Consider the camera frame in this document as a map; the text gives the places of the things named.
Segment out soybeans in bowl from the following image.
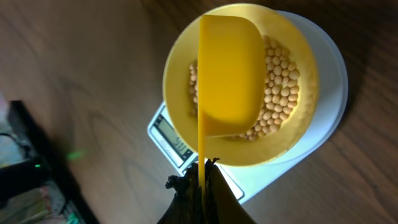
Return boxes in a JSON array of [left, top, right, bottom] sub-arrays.
[[188, 34, 300, 142]]

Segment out yellow bowl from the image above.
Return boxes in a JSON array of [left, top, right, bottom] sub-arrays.
[[163, 3, 320, 166]]

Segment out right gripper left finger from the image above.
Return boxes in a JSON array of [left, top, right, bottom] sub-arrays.
[[157, 163, 202, 224]]

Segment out yellow measuring scoop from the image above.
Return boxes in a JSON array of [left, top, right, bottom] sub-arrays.
[[197, 15, 266, 193]]

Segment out white digital kitchen scale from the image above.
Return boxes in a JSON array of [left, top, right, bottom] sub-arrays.
[[147, 11, 349, 203]]

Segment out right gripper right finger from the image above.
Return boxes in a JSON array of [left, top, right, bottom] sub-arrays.
[[205, 158, 256, 224]]

